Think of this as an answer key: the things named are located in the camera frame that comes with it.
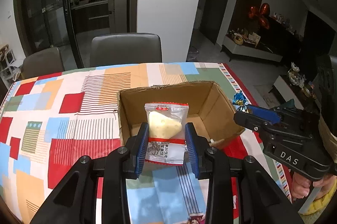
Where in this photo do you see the white shoe rack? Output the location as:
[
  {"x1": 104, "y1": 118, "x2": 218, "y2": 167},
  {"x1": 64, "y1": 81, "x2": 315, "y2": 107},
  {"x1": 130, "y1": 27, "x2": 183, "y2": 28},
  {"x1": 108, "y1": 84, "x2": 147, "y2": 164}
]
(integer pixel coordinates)
[{"x1": 1, "y1": 44, "x2": 23, "y2": 89}]

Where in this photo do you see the blue foil candy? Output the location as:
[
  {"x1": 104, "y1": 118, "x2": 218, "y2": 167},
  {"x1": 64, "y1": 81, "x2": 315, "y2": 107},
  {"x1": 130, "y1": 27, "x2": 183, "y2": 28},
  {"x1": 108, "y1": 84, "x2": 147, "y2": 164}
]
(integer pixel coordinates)
[{"x1": 232, "y1": 90, "x2": 249, "y2": 113}]

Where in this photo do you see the person's right hand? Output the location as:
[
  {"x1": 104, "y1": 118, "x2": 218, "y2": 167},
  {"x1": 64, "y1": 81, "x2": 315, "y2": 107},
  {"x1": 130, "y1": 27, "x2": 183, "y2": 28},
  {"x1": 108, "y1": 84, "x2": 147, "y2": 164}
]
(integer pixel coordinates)
[{"x1": 291, "y1": 173, "x2": 336, "y2": 200}]

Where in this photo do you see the brown cardboard box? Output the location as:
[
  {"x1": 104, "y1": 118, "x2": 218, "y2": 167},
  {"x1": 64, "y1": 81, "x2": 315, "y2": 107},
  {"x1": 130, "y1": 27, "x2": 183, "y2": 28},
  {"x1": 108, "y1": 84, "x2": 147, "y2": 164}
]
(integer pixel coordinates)
[{"x1": 117, "y1": 81, "x2": 244, "y2": 148}]

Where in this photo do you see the grey chair near door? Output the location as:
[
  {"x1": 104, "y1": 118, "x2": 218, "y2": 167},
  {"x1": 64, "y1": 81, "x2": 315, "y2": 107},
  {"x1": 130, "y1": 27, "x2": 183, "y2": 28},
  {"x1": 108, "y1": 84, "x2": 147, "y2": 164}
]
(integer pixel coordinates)
[{"x1": 21, "y1": 47, "x2": 64, "y2": 79}]

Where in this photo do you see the gold snack packet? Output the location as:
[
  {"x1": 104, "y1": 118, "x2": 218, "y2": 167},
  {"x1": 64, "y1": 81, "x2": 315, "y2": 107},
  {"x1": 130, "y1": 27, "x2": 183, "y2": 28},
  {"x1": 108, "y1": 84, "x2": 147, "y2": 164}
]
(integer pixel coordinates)
[{"x1": 209, "y1": 139, "x2": 225, "y2": 149}]

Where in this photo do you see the red balloon decoration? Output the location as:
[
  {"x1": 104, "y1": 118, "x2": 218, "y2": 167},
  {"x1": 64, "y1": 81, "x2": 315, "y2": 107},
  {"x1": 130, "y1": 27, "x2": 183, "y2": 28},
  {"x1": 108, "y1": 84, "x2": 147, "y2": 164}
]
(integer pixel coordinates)
[{"x1": 248, "y1": 3, "x2": 270, "y2": 29}]

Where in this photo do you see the grey chair behind box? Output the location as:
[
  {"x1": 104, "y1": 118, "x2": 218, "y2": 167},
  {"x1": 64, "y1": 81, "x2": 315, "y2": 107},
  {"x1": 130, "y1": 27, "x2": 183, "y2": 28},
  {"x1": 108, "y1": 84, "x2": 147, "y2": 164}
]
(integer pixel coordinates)
[{"x1": 90, "y1": 33, "x2": 162, "y2": 67}]

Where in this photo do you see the clear white pastry packet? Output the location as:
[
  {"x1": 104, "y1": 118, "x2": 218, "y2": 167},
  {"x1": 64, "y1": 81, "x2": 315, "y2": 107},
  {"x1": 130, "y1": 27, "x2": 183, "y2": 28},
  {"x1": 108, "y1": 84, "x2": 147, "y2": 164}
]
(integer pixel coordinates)
[{"x1": 144, "y1": 102, "x2": 189, "y2": 166}]

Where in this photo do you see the colourful patchwork tablecloth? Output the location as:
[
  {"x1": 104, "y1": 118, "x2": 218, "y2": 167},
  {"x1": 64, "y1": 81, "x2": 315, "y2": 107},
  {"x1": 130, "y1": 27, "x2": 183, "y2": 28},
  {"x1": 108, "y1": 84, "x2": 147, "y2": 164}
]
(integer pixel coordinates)
[{"x1": 1, "y1": 63, "x2": 291, "y2": 223}]

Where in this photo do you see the dark haw roll snack bar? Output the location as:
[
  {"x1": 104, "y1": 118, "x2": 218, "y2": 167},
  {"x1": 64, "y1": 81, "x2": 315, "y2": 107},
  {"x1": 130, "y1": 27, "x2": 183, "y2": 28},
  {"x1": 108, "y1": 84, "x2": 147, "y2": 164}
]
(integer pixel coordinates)
[{"x1": 187, "y1": 213, "x2": 205, "y2": 224}]

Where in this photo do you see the white low cabinet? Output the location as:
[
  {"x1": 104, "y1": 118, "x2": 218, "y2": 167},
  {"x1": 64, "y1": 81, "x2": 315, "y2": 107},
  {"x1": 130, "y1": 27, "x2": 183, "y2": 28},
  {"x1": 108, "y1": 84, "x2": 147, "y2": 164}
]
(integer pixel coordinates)
[{"x1": 222, "y1": 36, "x2": 282, "y2": 63}]

